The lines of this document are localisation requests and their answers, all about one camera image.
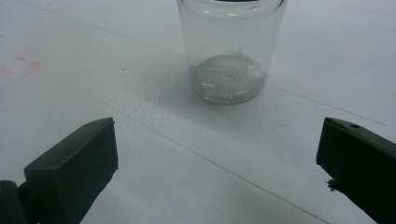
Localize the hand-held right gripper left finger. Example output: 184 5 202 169
18 117 120 224

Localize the clear glass jar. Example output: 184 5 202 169
176 0 288 105

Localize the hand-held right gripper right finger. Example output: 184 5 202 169
316 117 396 224

